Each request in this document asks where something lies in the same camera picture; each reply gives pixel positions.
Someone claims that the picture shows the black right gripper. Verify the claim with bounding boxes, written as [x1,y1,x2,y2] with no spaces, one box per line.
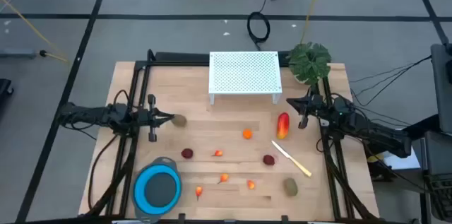
[286,93,324,130]

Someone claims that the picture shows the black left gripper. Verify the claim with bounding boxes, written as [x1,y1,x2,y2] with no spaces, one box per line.
[136,93,175,143]

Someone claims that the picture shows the blue bowl with grey rim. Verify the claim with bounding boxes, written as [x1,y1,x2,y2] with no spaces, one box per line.
[132,156,183,224]

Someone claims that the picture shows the green plant in white pot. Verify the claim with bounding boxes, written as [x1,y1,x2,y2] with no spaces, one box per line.
[285,42,333,86]

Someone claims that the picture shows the white perforated metal shelf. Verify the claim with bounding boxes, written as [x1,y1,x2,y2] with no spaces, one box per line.
[208,51,283,106]

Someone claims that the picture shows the white paper sheet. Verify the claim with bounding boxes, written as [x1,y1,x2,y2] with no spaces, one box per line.
[383,148,421,170]

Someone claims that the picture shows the large grey monitor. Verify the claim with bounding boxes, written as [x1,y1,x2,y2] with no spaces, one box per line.
[429,42,452,135]

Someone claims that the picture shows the dark computer desk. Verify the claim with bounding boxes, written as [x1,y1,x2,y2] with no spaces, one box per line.
[420,130,452,222]

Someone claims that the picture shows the grey metal foot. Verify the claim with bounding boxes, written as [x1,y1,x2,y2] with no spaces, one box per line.
[0,49,37,59]

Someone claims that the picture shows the black floor stand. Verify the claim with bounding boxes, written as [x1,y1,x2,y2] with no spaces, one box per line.
[0,78,15,98]

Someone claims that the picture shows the knife with wooden handle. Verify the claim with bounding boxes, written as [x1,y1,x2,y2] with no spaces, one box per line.
[270,140,313,178]

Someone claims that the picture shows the coiled black cable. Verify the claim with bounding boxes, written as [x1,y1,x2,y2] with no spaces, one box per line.
[246,11,271,51]

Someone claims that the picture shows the yellow hanging cable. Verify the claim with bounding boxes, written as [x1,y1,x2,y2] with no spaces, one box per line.
[299,0,328,45]

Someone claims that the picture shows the yellow floor cable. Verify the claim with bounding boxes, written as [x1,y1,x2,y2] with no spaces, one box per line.
[0,0,70,64]

